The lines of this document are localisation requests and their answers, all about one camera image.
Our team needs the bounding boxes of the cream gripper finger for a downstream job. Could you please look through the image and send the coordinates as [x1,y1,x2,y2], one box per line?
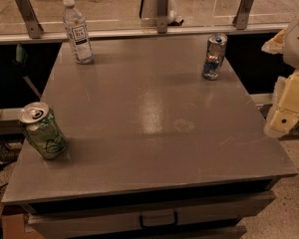
[263,70,299,138]
[261,29,286,55]

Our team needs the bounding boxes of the blue silver redbull can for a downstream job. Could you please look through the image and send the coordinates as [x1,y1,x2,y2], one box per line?
[202,33,227,81]

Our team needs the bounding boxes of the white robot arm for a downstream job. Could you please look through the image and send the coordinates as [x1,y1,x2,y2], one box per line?
[261,14,299,138]

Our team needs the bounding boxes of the green soda can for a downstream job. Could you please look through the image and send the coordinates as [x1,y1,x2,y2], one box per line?
[19,102,67,159]

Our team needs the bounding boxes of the grey cabinet drawer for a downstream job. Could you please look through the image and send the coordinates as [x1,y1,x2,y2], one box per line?
[28,190,275,239]

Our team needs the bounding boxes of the clear plastic water bottle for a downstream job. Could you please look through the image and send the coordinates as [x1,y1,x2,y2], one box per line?
[63,0,93,64]

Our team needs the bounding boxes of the metal guard rail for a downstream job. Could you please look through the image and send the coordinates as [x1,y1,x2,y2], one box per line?
[0,23,288,45]

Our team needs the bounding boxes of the right metal rail bracket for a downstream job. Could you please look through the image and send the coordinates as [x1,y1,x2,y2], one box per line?
[232,0,254,30]

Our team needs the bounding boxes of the metal rail bracket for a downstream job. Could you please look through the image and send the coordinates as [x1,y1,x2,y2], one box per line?
[232,0,254,30]
[156,0,168,34]
[15,0,44,39]

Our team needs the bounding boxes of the middle metal rail bracket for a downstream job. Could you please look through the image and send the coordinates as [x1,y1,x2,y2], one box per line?
[156,0,168,34]

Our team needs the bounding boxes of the left metal rail bracket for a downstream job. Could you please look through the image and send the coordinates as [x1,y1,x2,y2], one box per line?
[15,0,44,39]

